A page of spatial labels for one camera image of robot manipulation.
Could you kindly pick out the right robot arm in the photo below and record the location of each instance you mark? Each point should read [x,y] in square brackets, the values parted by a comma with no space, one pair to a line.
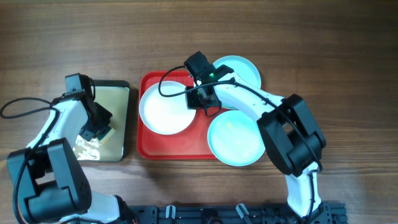
[292,138]

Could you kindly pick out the red plastic tray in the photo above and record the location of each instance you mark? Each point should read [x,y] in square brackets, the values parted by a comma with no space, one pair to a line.
[191,143]

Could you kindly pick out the light blue plate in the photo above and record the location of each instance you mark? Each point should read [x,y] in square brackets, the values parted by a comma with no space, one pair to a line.
[245,68]
[234,139]

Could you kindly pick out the green yellow sponge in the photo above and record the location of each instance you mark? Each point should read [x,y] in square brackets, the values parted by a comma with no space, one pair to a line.
[104,134]

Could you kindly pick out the white round plate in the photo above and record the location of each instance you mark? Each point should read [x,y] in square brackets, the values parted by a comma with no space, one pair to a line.
[162,113]

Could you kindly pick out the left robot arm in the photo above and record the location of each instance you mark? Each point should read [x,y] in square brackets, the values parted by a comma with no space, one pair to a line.
[49,183]

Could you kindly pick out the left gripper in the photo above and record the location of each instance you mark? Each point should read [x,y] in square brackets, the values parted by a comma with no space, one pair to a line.
[90,134]

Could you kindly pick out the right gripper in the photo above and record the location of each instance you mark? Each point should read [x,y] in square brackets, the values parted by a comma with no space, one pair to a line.
[194,102]

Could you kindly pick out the black tray with water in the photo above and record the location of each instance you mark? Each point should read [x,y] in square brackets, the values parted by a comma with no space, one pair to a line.
[113,95]

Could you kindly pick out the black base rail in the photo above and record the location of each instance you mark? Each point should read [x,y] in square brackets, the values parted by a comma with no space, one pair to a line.
[278,213]

